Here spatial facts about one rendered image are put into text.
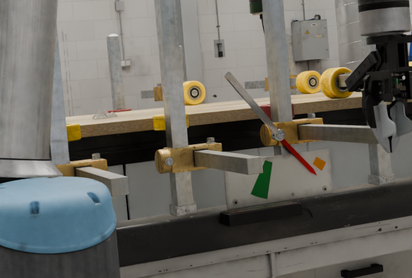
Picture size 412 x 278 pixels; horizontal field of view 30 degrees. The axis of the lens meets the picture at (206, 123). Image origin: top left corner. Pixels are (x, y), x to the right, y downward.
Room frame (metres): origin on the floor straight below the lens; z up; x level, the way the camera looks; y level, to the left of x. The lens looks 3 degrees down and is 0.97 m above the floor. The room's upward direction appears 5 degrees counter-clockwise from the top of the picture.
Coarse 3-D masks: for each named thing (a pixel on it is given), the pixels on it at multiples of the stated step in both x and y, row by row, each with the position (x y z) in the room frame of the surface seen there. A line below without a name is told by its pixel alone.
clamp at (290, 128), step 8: (296, 120) 1.69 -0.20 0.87; (304, 120) 1.69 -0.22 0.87; (312, 120) 1.70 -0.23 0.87; (320, 120) 1.70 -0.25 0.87; (264, 128) 1.68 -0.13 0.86; (280, 128) 1.67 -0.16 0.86; (288, 128) 1.67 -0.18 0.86; (296, 128) 1.68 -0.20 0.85; (264, 136) 1.68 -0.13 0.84; (288, 136) 1.67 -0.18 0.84; (296, 136) 1.68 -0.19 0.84; (264, 144) 1.68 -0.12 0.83; (272, 144) 1.67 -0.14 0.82; (280, 144) 1.66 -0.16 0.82
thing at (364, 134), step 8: (304, 128) 1.66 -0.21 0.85; (312, 128) 1.63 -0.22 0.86; (320, 128) 1.60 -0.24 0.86; (328, 128) 1.57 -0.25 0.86; (336, 128) 1.54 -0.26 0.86; (344, 128) 1.51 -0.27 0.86; (352, 128) 1.49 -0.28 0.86; (360, 128) 1.46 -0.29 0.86; (368, 128) 1.44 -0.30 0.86; (304, 136) 1.66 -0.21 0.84; (312, 136) 1.63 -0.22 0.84; (320, 136) 1.60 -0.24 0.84; (328, 136) 1.57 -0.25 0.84; (336, 136) 1.54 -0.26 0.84; (344, 136) 1.52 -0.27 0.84; (352, 136) 1.49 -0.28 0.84; (360, 136) 1.46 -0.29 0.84; (368, 136) 1.44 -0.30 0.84
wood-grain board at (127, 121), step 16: (304, 96) 2.43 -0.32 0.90; (320, 96) 2.29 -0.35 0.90; (352, 96) 2.05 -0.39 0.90; (128, 112) 2.33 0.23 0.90; (144, 112) 2.20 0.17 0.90; (160, 112) 2.09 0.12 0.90; (192, 112) 1.89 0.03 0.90; (208, 112) 1.82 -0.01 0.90; (224, 112) 1.84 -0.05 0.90; (240, 112) 1.85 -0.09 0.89; (304, 112) 1.92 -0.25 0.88; (80, 128) 1.70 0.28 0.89; (96, 128) 1.72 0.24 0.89; (112, 128) 1.73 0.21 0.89; (128, 128) 1.74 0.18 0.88; (144, 128) 1.76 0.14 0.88
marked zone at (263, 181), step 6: (264, 162) 1.65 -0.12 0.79; (270, 162) 1.65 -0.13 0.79; (264, 168) 1.65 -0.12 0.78; (270, 168) 1.65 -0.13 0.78; (264, 174) 1.65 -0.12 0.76; (270, 174) 1.65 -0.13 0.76; (258, 180) 1.64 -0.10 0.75; (264, 180) 1.65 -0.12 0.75; (258, 186) 1.64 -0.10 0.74; (264, 186) 1.65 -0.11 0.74; (252, 192) 1.63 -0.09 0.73; (258, 192) 1.64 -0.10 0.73; (264, 192) 1.65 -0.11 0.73; (264, 198) 1.64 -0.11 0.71
